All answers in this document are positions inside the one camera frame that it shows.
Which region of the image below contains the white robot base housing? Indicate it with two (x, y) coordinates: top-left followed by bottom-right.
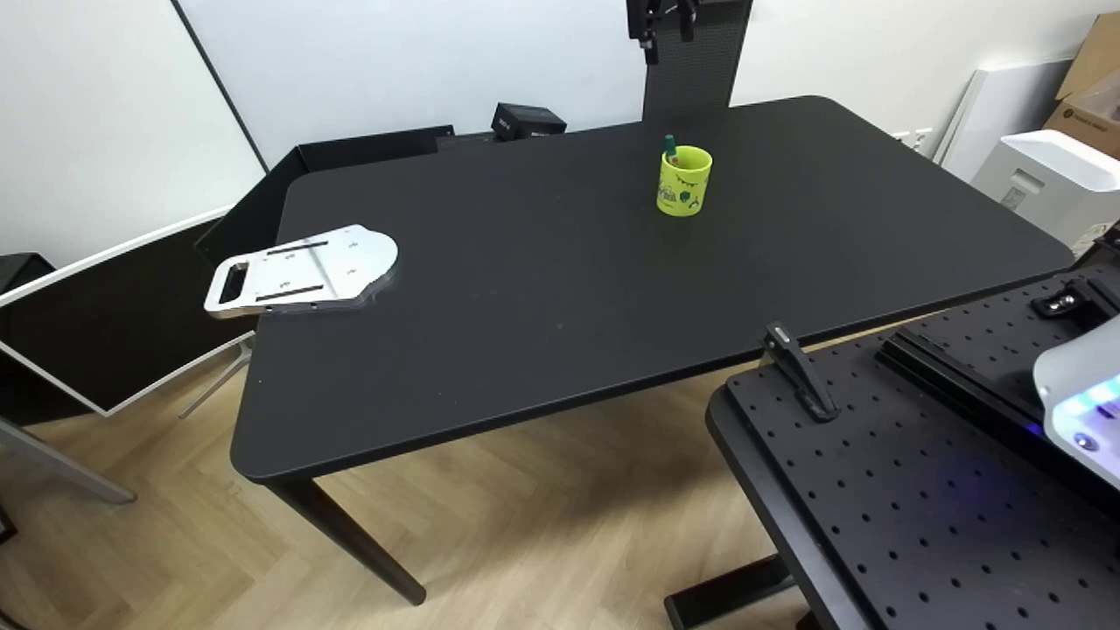
(1031, 314), (1120, 489)

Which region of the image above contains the yellow-green mug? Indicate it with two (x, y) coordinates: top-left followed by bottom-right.
(656, 145), (713, 219)

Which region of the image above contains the small black box behind table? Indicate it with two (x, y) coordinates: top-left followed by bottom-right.
(489, 103), (568, 139)

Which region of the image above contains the black clamp on breadboard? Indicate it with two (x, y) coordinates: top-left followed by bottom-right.
(763, 327), (839, 424)

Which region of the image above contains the black table leg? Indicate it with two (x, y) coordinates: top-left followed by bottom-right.
(272, 481), (427, 606)

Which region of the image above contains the black perforated breadboard table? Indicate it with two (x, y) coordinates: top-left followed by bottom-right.
(703, 263), (1120, 630)

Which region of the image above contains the black plate on breadboard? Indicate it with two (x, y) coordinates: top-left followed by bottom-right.
(877, 271), (1120, 440)

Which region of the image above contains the grey computer case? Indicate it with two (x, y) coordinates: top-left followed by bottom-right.
(973, 129), (1120, 256)

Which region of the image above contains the cardboard box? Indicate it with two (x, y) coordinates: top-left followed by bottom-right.
(1045, 12), (1120, 157)

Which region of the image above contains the white monitor mount plate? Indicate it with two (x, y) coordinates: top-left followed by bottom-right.
(203, 226), (398, 320)

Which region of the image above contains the white panel against wall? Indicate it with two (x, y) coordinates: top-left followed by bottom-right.
(936, 61), (1070, 183)

